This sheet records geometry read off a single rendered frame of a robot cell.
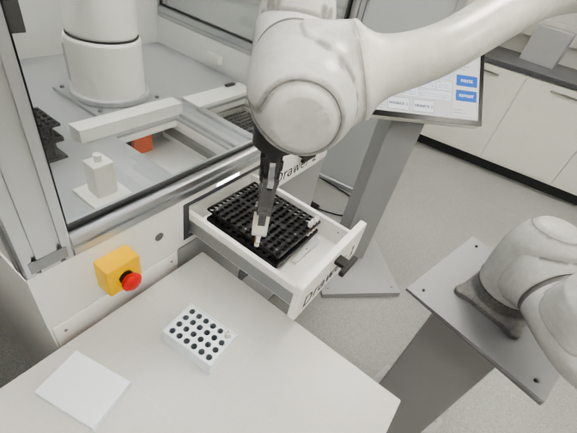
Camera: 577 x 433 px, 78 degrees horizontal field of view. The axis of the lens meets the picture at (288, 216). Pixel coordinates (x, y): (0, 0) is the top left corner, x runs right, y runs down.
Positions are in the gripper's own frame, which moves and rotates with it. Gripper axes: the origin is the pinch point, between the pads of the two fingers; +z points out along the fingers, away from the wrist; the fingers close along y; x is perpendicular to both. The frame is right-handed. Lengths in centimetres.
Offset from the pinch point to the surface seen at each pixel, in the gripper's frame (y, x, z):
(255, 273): -1.0, -0.8, 15.2
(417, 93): 82, -58, -3
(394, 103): 78, -49, 1
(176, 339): -14.9, 13.5, 21.1
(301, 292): -9.8, -9.6, 9.1
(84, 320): -10.1, 33.1, 24.8
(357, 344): 35, -58, 101
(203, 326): -11.4, 8.7, 21.4
